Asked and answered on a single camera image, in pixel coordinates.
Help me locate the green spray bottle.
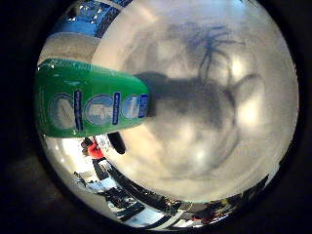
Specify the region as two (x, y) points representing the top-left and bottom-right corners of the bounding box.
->
(33, 58), (151, 139)

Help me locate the person in red top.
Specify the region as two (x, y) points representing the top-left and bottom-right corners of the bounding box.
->
(81, 137), (110, 181)

